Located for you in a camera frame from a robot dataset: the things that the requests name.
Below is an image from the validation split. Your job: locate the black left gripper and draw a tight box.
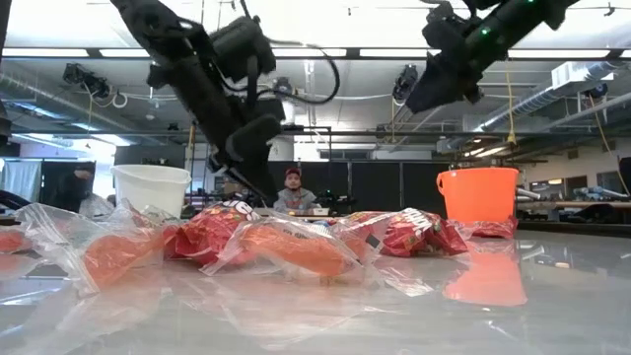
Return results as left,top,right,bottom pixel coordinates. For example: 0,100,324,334
201,88,287,204

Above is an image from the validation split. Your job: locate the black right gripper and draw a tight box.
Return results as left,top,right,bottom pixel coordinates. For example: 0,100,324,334
404,34,494,113

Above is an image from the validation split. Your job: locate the orange halloween bucket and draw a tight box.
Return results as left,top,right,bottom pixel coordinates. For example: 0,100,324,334
436,167,520,224

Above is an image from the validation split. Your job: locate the person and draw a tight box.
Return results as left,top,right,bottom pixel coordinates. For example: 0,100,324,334
273,167,319,216
48,165,115,218

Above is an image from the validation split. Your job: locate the red Skittles pack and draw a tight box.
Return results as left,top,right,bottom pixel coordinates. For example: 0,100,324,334
165,199,262,267
379,206,469,258
344,210,395,223
460,216,520,242

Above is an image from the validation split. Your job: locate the clear orange gummy pack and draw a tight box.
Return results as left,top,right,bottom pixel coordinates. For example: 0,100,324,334
328,211,395,265
12,202,169,293
117,204,172,233
0,225,32,255
201,211,369,283

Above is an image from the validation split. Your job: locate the white skull print bucket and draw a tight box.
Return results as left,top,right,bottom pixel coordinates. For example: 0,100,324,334
110,164,192,219

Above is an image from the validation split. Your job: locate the white air unit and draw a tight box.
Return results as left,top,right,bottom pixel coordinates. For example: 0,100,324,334
550,61,615,90

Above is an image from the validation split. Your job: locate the white hanging cloth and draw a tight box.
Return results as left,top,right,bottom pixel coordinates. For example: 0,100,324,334
0,160,43,203

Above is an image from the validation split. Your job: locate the yellow hanging rope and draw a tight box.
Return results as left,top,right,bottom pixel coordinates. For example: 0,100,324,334
503,57,519,147

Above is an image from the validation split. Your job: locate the black partition wall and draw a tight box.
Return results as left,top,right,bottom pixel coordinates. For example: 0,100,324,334
268,160,450,221

